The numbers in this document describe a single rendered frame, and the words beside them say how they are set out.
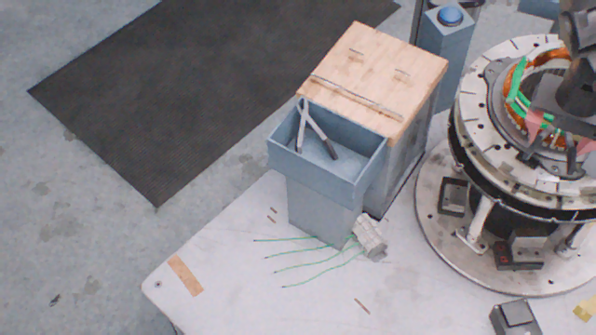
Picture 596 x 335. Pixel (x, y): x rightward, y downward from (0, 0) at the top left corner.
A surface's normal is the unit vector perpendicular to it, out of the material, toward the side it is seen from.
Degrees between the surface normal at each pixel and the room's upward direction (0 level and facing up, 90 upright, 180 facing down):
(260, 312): 0
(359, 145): 90
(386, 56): 0
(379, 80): 0
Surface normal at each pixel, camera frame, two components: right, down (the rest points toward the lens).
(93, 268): -0.02, -0.55
